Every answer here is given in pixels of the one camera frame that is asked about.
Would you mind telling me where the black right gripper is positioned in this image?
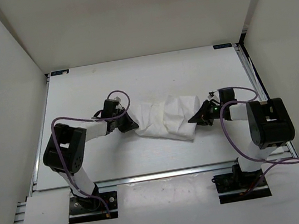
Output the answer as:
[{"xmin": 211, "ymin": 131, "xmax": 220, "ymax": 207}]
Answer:
[{"xmin": 186, "ymin": 97, "xmax": 227, "ymax": 129}]

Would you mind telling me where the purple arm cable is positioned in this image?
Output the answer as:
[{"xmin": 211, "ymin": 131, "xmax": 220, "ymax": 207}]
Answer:
[
  {"xmin": 47, "ymin": 88, "xmax": 147, "ymax": 220},
  {"xmin": 208, "ymin": 77, "xmax": 299, "ymax": 194}
]

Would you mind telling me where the blue corner label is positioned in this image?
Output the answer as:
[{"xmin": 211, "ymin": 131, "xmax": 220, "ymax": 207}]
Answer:
[
  {"xmin": 213, "ymin": 43, "xmax": 233, "ymax": 50},
  {"xmin": 50, "ymin": 69, "xmax": 70, "ymax": 76}
]

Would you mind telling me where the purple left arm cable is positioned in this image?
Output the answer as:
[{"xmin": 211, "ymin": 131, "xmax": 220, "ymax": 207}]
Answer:
[{"xmin": 47, "ymin": 88, "xmax": 147, "ymax": 220}]

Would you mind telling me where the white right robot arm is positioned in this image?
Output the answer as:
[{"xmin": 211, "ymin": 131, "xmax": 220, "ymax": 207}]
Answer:
[{"xmin": 188, "ymin": 86, "xmax": 299, "ymax": 188}]

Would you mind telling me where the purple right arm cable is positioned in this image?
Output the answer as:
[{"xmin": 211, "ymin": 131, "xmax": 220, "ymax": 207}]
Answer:
[{"xmin": 208, "ymin": 77, "xmax": 299, "ymax": 194}]

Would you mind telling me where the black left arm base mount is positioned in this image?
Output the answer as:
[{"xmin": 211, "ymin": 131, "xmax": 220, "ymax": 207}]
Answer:
[{"xmin": 68, "ymin": 191, "xmax": 119, "ymax": 224}]

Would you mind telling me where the white pleated skirt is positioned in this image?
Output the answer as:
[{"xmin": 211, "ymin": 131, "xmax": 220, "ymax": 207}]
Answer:
[{"xmin": 129, "ymin": 95, "xmax": 200, "ymax": 141}]

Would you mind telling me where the blue right corner label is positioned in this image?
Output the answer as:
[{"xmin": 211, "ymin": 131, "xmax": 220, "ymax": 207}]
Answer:
[{"xmin": 213, "ymin": 43, "xmax": 233, "ymax": 50}]

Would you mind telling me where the aluminium right frame rail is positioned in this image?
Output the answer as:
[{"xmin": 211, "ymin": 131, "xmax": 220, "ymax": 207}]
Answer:
[{"xmin": 232, "ymin": 22, "xmax": 299, "ymax": 165}]

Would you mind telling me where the aluminium front table rail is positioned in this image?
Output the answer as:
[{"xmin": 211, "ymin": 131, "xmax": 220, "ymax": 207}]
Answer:
[{"xmin": 32, "ymin": 148, "xmax": 292, "ymax": 196}]

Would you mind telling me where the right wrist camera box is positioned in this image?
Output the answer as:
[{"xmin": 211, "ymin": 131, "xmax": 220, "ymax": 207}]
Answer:
[{"xmin": 208, "ymin": 91, "xmax": 220, "ymax": 102}]

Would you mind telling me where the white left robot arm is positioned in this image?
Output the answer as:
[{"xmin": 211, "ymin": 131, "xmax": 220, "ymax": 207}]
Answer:
[{"xmin": 43, "ymin": 97, "xmax": 139, "ymax": 211}]

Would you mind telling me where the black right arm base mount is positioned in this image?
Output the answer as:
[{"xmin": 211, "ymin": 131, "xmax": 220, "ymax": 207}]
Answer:
[{"xmin": 212, "ymin": 164, "xmax": 272, "ymax": 204}]

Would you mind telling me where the blue left corner label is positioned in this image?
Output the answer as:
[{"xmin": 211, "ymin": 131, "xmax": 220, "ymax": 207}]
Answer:
[{"xmin": 50, "ymin": 69, "xmax": 70, "ymax": 76}]

